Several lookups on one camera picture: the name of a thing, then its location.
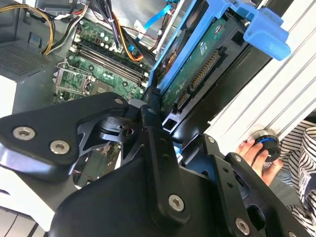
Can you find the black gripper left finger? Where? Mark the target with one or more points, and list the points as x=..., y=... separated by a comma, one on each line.
x=49, y=123

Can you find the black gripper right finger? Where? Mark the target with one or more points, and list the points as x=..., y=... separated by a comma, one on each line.
x=227, y=177

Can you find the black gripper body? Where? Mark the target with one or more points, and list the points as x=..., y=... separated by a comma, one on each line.
x=118, y=197

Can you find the hard disk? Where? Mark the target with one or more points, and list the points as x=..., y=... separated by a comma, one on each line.
x=205, y=56

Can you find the person's hand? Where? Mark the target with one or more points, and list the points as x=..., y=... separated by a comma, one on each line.
x=259, y=163

